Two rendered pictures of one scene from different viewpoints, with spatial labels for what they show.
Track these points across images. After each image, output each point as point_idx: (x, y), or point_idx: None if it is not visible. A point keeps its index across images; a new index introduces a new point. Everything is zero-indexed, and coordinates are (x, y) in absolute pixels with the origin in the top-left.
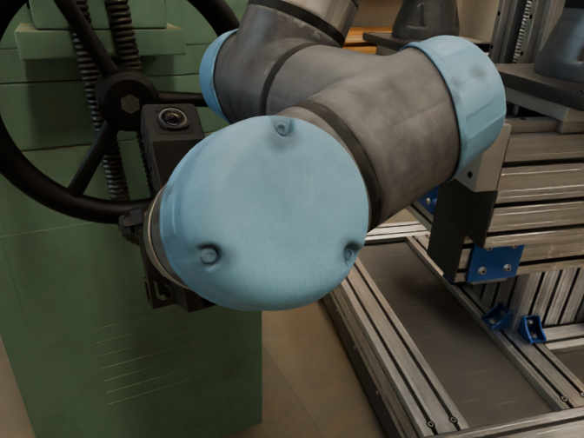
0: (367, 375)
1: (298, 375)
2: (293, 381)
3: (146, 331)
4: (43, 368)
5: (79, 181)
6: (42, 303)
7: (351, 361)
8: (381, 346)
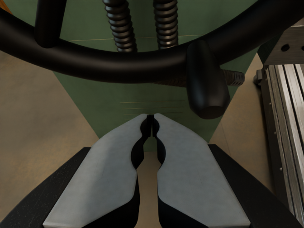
0: (277, 154)
1: (231, 130)
2: (227, 133)
3: (150, 108)
4: (95, 114)
5: (41, 25)
6: (88, 86)
7: (265, 131)
8: (301, 150)
